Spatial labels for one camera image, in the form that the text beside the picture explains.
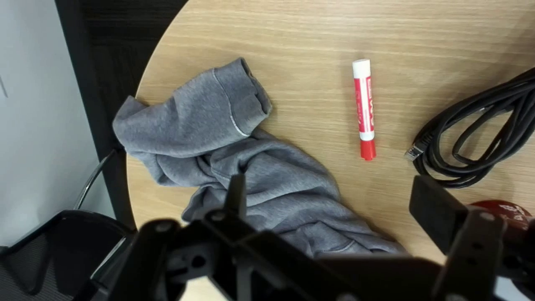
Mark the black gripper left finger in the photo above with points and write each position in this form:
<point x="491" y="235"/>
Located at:
<point x="237" y="195"/>

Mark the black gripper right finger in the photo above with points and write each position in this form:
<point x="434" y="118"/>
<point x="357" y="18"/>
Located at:
<point x="441" y="215"/>

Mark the red white marker pen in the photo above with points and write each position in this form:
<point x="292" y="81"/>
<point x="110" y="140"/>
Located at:
<point x="365" y="111"/>

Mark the grey sweater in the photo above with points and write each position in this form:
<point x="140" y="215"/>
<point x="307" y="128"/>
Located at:
<point x="223" y="128"/>

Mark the black mesh office chair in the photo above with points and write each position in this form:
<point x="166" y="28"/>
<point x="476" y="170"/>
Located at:
<point x="56" y="252"/>

